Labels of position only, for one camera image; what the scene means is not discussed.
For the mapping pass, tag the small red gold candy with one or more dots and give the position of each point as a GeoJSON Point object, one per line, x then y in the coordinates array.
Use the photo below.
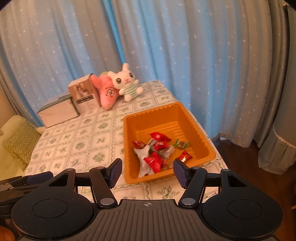
{"type": "Point", "coordinates": [184, 157]}

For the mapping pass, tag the pale yellow sofa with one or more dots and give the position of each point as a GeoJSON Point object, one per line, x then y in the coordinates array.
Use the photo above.
{"type": "Point", "coordinates": [9, 167]}

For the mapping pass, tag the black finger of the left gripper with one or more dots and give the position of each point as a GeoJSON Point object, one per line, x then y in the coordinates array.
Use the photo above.
{"type": "Point", "coordinates": [28, 180]}
{"type": "Point", "coordinates": [13, 194]}

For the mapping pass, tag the green brown candy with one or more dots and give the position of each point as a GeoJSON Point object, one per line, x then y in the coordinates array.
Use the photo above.
{"type": "Point", "coordinates": [181, 145]}

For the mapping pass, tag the green floral tablecloth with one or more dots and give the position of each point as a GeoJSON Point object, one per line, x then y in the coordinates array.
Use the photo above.
{"type": "Point", "coordinates": [96, 139]}

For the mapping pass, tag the white bunny plush toy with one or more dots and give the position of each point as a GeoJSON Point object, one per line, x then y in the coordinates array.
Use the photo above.
{"type": "Point", "coordinates": [125, 82]}

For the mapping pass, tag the pink starfish plush toy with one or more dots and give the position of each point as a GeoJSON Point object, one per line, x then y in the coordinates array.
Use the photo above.
{"type": "Point", "coordinates": [107, 93]}

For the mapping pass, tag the red snack packet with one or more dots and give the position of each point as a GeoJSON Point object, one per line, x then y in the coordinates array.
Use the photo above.
{"type": "Point", "coordinates": [156, 162]}

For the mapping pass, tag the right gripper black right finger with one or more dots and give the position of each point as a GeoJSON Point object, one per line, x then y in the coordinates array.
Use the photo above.
{"type": "Point", "coordinates": [192, 180]}

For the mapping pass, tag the brown white product box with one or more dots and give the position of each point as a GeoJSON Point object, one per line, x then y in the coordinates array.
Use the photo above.
{"type": "Point", "coordinates": [84, 94]}

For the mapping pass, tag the white clear snack wrapper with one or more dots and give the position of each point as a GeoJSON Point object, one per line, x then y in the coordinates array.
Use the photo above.
{"type": "Point", "coordinates": [144, 168]}

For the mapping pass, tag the dark seaweed snack packet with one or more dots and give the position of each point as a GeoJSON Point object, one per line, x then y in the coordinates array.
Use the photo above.
{"type": "Point", "coordinates": [161, 148]}

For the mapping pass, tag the person's left hand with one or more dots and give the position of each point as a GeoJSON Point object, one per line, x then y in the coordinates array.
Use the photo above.
{"type": "Point", "coordinates": [6, 234]}

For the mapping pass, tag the green zigzag cushion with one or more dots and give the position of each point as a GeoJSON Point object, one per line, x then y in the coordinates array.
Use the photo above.
{"type": "Point", "coordinates": [21, 144]}

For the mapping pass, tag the white flat cardboard box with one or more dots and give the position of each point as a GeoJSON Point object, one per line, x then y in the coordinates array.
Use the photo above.
{"type": "Point", "coordinates": [58, 110]}

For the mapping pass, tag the grey lace-trimmed curtain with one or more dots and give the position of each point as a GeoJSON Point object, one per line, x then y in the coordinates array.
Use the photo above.
{"type": "Point", "coordinates": [275, 135]}

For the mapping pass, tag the red candy packet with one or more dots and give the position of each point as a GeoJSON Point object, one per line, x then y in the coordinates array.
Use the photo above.
{"type": "Point", "coordinates": [160, 137]}

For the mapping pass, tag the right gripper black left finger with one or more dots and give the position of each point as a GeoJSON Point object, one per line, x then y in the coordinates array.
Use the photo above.
{"type": "Point", "coordinates": [103, 179]}

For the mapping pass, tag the blue star curtain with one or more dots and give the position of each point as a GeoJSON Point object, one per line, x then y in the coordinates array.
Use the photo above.
{"type": "Point", "coordinates": [224, 60]}

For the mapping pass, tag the orange plastic tray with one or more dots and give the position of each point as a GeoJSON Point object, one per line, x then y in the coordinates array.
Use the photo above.
{"type": "Point", "coordinates": [174, 121]}

